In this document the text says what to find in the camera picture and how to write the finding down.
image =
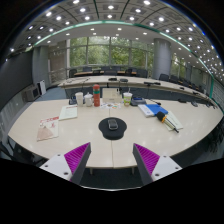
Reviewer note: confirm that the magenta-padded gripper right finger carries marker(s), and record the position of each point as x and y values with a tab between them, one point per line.
146	157

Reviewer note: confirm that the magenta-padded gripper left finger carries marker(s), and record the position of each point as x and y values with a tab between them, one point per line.
76	157

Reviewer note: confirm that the black computer mouse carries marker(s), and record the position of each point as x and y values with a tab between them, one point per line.
113	124

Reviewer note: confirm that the black mouse pad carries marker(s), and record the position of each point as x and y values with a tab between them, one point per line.
112	134

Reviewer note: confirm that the red and white leaflet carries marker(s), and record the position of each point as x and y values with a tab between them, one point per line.
48	129

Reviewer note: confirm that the black handheld microphone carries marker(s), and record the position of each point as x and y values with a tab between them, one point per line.
161	116

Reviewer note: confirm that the white booklet with red header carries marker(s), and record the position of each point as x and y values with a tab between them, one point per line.
68	112

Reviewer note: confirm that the blue and white book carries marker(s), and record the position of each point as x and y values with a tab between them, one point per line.
153	109

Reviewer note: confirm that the conference microphone unit blue screen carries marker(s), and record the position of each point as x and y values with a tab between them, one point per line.
137	101

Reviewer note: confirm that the black conference microphone unit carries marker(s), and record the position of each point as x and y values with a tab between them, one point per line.
123	80
152	83
72	100
112	79

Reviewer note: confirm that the white paper cup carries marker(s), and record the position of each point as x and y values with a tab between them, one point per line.
79	99

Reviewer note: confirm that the white lidded mug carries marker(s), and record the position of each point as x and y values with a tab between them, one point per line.
88	100

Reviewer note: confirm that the green-printed drink cup with straw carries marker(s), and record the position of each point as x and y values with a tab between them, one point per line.
127	99

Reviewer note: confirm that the colourful sticker sheet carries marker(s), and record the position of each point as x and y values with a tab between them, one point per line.
110	106

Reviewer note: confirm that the red bottle with green band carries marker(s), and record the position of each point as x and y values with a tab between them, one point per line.
96	96

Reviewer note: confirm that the beige cardboard box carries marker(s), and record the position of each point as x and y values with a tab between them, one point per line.
111	95

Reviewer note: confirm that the white board panel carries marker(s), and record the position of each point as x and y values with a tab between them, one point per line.
42	87

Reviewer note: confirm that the grey boxy appliance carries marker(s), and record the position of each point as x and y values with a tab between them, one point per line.
31	93

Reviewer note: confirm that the dark conference chairs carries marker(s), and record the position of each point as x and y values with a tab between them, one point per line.
142	73

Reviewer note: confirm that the ceiling lights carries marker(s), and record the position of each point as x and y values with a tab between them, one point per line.
110	7

